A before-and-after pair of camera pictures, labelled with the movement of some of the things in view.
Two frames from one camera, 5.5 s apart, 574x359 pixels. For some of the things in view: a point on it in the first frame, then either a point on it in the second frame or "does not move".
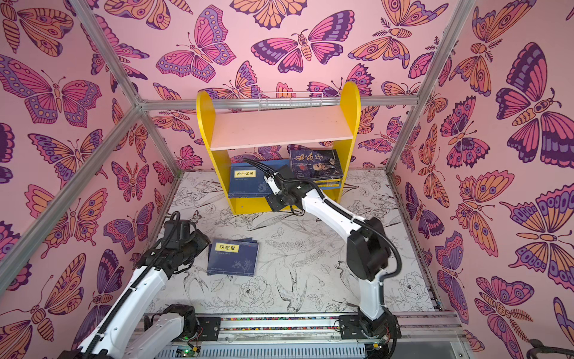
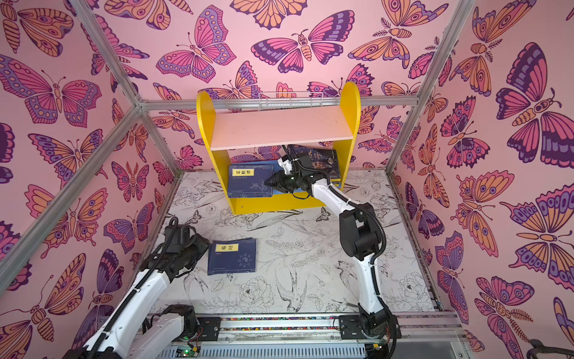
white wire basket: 276,100 does not move
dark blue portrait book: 315,164 does not move
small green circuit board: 187,351 does not move
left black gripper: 202,241 does not move
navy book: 235,256 -> 249,181
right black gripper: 273,182 -> 288,180
